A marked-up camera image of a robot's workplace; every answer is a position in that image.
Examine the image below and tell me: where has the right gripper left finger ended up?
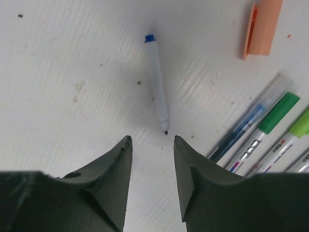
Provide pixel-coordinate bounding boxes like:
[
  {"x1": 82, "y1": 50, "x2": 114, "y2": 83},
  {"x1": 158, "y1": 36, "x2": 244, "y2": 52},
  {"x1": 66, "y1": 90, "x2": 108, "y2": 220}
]
[{"x1": 0, "y1": 136, "x2": 133, "y2": 232}]

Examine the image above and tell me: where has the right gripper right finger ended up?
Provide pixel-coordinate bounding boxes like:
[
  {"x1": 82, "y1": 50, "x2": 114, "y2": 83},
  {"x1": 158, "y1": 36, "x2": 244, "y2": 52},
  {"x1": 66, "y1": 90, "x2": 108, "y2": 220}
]
[{"x1": 174, "y1": 136, "x2": 309, "y2": 232}]

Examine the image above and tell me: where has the white pen dark green end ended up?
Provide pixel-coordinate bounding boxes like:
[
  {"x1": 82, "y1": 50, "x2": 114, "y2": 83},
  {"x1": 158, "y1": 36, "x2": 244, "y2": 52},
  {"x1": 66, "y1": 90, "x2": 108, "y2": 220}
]
[{"x1": 225, "y1": 128, "x2": 269, "y2": 173}]

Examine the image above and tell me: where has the blue gel pen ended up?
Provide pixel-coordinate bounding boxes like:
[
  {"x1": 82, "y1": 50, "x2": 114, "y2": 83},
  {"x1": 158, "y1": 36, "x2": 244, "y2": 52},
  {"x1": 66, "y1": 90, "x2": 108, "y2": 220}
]
[{"x1": 208, "y1": 72, "x2": 295, "y2": 162}]

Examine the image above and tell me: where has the white pen light green end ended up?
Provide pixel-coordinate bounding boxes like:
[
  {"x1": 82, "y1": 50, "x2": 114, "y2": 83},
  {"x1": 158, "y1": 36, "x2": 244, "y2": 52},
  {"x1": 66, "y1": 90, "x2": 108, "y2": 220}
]
[{"x1": 246, "y1": 131, "x2": 300, "y2": 177}]

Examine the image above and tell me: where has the white pen black end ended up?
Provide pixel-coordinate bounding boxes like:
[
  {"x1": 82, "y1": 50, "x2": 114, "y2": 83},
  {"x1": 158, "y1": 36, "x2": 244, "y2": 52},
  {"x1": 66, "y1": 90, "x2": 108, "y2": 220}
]
[{"x1": 286, "y1": 149, "x2": 309, "y2": 173}]

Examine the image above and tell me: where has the dark green pen cap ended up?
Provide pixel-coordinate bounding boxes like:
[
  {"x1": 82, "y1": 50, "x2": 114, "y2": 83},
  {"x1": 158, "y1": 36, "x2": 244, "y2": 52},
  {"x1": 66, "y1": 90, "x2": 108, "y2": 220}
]
[{"x1": 257, "y1": 92, "x2": 300, "y2": 134}]

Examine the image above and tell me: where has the light green pen cap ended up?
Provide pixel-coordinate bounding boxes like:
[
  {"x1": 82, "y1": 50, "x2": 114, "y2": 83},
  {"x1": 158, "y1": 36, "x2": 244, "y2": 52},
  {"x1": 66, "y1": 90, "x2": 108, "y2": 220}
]
[{"x1": 289, "y1": 108, "x2": 309, "y2": 138}]

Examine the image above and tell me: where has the clear pen cap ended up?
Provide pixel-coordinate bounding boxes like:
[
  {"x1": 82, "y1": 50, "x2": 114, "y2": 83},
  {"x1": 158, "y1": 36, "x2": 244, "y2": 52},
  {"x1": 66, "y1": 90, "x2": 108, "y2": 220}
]
[{"x1": 251, "y1": 72, "x2": 293, "y2": 115}]

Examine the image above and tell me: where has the white pen blue end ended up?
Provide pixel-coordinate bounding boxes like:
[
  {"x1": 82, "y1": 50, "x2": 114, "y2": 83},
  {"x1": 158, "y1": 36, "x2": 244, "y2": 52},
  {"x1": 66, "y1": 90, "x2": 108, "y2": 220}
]
[{"x1": 144, "y1": 34, "x2": 169, "y2": 135}]

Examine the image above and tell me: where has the orange pen cap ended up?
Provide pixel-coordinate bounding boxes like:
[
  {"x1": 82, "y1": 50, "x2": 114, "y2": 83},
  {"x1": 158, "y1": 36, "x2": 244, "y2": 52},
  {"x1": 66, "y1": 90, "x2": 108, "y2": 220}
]
[{"x1": 243, "y1": 0, "x2": 283, "y2": 59}]

